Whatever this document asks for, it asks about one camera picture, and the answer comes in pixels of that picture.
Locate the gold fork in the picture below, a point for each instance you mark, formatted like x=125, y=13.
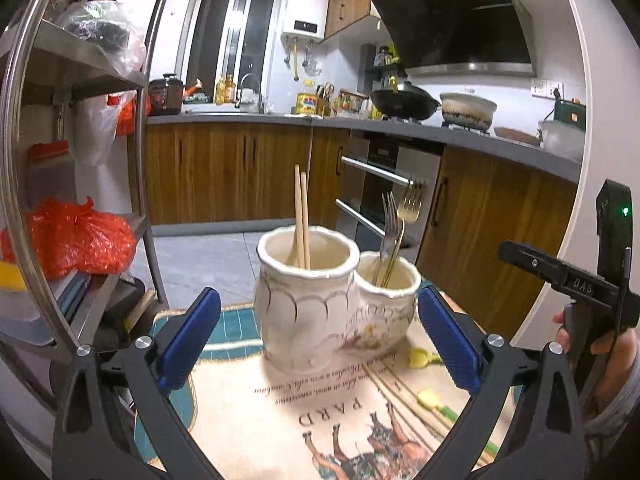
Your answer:
x=408, y=212

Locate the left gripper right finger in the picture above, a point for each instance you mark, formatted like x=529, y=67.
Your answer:
x=545, y=438

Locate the built-in oven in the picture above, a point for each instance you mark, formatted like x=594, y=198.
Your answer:
x=372, y=165

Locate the printed horse table mat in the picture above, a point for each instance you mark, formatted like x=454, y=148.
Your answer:
x=253, y=422

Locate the stainless steel shelf rack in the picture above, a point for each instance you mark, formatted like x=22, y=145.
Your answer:
x=41, y=63

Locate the black wok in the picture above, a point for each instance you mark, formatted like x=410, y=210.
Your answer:
x=406, y=101

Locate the clear plastic bag on shelf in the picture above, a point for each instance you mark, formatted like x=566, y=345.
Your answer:
x=104, y=23

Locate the kitchen faucet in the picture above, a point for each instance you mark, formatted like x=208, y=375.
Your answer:
x=249, y=93

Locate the wooden chopstick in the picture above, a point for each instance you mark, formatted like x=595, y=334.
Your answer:
x=305, y=215
x=299, y=242
x=434, y=426
x=431, y=415

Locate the yellow tin can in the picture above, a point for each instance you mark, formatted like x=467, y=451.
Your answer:
x=306, y=103

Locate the yellow tulip spoon green handle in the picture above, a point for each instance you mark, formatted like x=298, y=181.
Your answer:
x=429, y=399

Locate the right hand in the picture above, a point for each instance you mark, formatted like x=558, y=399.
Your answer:
x=620, y=352

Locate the white ceramic double utensil holder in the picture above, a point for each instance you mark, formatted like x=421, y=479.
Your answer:
x=308, y=316

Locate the white cooking pot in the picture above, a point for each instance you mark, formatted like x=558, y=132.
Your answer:
x=467, y=111

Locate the red bag hanging upper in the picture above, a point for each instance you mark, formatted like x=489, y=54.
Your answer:
x=126, y=104

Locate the red plastic bag lower shelf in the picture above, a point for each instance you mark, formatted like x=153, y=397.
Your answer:
x=71, y=236

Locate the white water heater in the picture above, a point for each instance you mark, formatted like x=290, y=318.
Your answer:
x=305, y=19

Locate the dark rice cooker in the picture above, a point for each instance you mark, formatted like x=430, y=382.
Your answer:
x=166, y=95

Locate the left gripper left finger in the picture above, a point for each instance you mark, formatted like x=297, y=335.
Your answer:
x=91, y=440

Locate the silver fork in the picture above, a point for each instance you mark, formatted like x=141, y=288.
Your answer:
x=389, y=237

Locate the black range hood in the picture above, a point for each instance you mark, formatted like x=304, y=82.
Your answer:
x=461, y=36

